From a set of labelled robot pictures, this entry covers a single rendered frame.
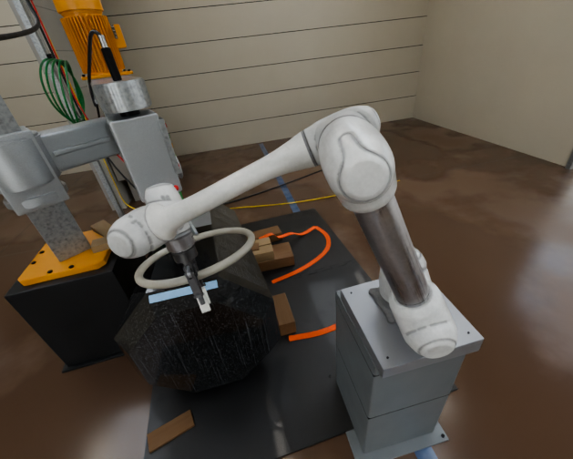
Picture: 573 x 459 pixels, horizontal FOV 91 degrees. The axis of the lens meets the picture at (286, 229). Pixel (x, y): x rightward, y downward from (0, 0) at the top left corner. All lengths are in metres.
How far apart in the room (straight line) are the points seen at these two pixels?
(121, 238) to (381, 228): 0.59
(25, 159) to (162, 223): 1.38
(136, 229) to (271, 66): 6.00
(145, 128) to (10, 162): 0.74
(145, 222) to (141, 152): 0.90
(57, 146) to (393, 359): 2.04
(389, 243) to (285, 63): 6.07
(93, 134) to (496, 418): 2.84
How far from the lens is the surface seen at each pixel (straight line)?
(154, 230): 0.75
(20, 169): 2.05
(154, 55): 6.55
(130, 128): 1.60
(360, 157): 0.53
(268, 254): 2.62
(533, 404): 2.30
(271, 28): 6.57
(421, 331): 0.95
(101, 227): 2.48
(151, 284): 1.07
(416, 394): 1.51
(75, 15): 2.26
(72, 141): 2.17
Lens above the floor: 1.80
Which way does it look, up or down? 33 degrees down
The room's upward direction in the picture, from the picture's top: 7 degrees counter-clockwise
